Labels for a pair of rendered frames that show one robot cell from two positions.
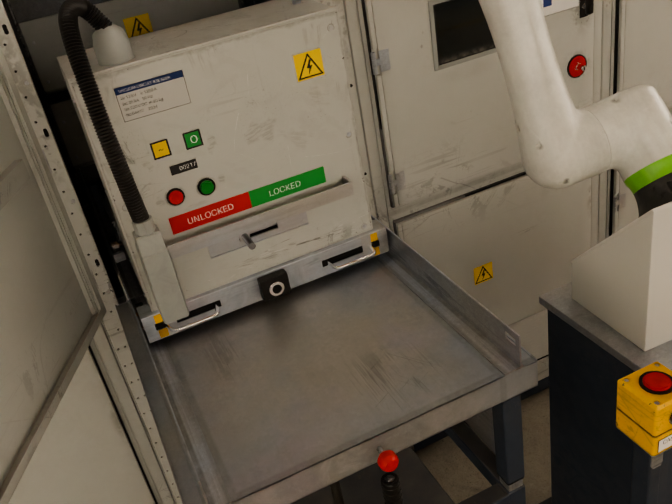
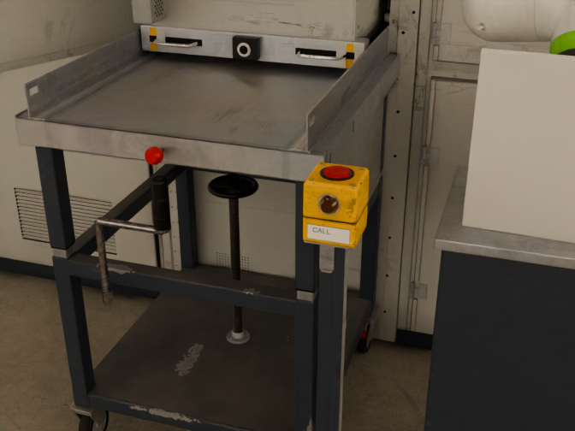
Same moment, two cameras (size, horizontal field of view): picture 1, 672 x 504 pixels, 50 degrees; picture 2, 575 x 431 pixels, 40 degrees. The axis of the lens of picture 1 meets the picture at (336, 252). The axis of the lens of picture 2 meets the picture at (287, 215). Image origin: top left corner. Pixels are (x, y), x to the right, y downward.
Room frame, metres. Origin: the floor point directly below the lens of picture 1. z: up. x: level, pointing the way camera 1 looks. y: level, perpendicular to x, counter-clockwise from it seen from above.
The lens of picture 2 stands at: (-0.10, -1.00, 1.36)
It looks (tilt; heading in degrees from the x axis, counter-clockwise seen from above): 27 degrees down; 37
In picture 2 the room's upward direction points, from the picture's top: straight up
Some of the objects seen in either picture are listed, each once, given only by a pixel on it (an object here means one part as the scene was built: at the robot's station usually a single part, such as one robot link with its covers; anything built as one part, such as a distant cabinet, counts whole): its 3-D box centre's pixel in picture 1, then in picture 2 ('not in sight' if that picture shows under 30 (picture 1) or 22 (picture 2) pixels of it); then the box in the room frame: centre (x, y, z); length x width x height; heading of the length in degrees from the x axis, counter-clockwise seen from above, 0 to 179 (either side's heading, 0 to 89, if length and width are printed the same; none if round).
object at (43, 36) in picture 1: (140, 31); not in sight; (2.06, 0.41, 1.28); 0.58 x 0.02 x 0.19; 109
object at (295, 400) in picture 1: (300, 340); (230, 93); (1.16, 0.10, 0.82); 0.68 x 0.62 x 0.06; 19
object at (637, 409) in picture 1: (655, 407); (335, 204); (0.78, -0.43, 0.85); 0.08 x 0.08 x 0.10; 19
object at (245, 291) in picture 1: (268, 277); (251, 44); (1.29, 0.15, 0.90); 0.54 x 0.05 x 0.06; 109
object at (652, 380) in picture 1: (656, 384); (336, 174); (0.78, -0.43, 0.90); 0.04 x 0.04 x 0.02
